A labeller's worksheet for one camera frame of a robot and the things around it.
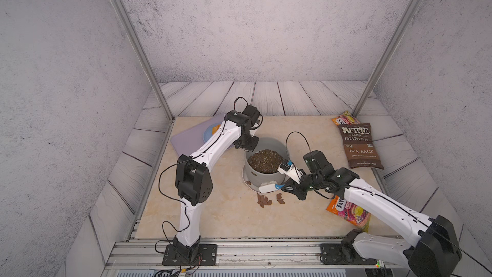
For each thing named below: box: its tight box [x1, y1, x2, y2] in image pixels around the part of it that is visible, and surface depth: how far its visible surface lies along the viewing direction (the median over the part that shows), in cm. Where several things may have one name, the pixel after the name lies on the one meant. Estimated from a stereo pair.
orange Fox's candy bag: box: [331, 110, 361, 126], surface depth 117 cm
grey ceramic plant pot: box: [242, 137, 290, 192], surface depth 92 cm
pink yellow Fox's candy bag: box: [326, 194, 371, 234], surface depth 82 cm
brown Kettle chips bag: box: [337, 122, 384, 170], surface depth 106 cm
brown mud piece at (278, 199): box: [276, 193, 286, 205], surface depth 89 cm
